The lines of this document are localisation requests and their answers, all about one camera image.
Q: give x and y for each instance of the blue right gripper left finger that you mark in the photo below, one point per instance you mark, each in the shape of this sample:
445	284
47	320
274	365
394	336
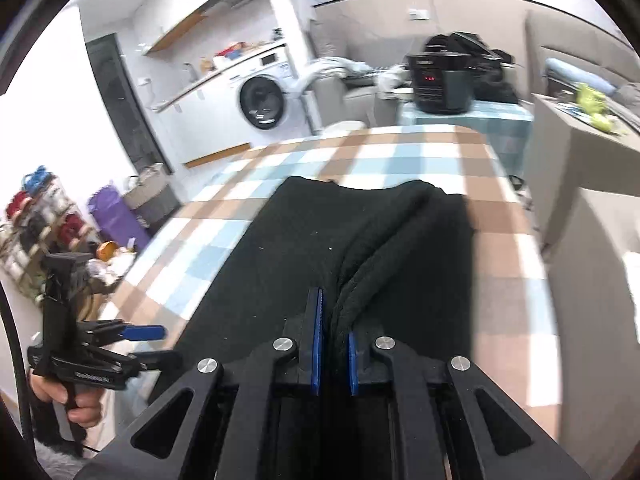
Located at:
306	330

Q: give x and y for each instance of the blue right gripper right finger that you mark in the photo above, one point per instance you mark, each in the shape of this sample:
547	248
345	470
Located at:
362	366

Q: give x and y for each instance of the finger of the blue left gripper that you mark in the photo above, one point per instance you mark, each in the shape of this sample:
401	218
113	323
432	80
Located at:
143	332

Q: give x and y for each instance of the black knit sweater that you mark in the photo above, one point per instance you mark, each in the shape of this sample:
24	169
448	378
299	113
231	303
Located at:
402	255

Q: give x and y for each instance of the pile of black clothes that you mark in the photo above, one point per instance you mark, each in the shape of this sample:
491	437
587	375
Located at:
485	65

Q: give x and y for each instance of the person left hand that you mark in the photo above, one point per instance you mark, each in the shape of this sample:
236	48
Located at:
88	409

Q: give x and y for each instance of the purple paper bag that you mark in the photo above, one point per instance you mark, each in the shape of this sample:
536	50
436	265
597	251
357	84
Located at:
115	219

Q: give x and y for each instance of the woven laundry basket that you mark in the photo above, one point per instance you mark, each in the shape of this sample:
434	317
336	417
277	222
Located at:
151	198

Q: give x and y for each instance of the checkered table cloth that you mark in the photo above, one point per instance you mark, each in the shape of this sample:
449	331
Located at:
515	340

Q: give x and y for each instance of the white round stool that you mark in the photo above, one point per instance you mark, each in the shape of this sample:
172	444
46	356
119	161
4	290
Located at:
343	128

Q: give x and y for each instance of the white kitchen cabinet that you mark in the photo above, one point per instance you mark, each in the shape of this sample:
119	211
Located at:
202	124

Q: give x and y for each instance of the white washing machine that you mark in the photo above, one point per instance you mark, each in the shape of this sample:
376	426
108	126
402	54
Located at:
262	108

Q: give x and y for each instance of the grey sofa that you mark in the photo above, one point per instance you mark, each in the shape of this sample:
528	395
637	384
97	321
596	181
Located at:
354	97

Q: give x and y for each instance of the grey near cabinet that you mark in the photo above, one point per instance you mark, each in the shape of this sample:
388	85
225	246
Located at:
599	334

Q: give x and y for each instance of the small teal checkered table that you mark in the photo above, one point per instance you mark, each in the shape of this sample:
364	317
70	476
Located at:
506	126

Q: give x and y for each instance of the black electric pressure cooker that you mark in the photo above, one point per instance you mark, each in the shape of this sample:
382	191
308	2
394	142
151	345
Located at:
441	82

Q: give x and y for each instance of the white cloth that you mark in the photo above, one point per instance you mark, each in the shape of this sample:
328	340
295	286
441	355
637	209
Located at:
631	261

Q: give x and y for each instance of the grey bedside cabinet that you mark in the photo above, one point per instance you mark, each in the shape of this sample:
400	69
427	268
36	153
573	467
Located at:
563	155

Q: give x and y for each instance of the green plush toy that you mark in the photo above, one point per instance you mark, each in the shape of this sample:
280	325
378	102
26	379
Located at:
591	102

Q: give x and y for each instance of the blue pillow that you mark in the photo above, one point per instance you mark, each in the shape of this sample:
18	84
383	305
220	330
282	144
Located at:
576	75

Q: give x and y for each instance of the grey bed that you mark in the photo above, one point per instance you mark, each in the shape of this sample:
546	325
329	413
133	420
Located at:
550	34

